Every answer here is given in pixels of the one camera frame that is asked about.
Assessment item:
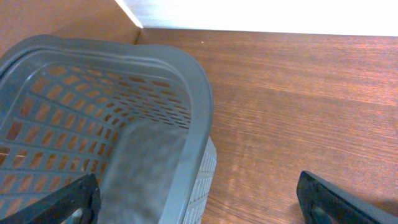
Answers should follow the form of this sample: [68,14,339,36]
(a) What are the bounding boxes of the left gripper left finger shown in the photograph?
[1,174,101,224]

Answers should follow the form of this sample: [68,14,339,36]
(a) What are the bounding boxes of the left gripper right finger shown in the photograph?
[296,170,397,224]

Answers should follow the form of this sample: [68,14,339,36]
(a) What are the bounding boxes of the grey plastic basket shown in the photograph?
[1,35,217,223]

